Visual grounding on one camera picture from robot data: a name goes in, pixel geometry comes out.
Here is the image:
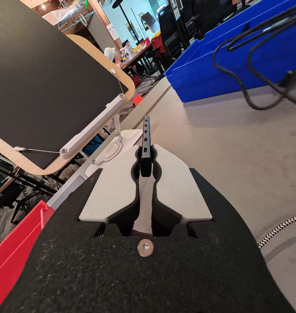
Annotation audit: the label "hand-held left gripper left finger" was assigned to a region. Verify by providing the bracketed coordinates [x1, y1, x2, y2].
[78, 145, 141, 223]

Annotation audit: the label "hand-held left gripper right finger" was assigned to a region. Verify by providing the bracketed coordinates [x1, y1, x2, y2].
[152, 144, 213, 224]

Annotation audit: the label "grey usb hub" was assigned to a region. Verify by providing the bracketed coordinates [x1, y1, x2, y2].
[140, 115, 154, 178]

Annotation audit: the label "braided cable orange plug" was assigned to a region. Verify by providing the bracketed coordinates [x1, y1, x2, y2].
[257, 214, 296, 250]

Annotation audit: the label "red plastic bin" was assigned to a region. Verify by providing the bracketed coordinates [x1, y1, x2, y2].
[0, 200, 56, 305]

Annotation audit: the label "black cable orange plugs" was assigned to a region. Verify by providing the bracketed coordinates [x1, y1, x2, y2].
[212, 2, 296, 110]

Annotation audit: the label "blue plastic bin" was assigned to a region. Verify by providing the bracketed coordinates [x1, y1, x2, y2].
[164, 0, 296, 103]

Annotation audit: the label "brown wooden table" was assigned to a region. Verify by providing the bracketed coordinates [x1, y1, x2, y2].
[121, 42, 163, 76]

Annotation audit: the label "white cardboard box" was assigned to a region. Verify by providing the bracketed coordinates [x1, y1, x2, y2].
[119, 42, 135, 59]

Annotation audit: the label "black office chair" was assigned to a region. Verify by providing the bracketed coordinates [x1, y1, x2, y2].
[158, 5, 200, 71]

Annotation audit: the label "silver air duct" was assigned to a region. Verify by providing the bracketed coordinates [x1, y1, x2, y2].
[65, 0, 90, 19]

